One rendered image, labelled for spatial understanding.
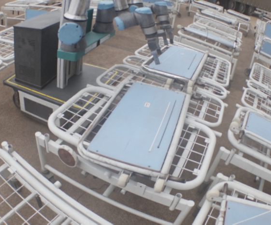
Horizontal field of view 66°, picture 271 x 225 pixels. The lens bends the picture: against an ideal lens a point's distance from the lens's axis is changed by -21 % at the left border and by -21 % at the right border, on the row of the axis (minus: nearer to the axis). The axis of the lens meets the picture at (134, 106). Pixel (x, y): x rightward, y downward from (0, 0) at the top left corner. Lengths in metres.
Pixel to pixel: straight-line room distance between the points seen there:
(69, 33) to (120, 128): 0.59
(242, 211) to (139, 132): 0.67
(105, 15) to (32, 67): 0.71
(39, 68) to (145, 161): 1.15
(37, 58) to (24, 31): 0.26
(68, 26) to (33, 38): 0.54
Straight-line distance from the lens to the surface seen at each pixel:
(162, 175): 1.05
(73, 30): 1.38
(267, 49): 3.95
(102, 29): 2.01
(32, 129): 2.11
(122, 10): 1.53
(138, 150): 1.14
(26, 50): 1.95
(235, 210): 1.07
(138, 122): 1.30
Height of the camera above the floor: 1.34
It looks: 34 degrees down
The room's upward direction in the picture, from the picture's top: 10 degrees clockwise
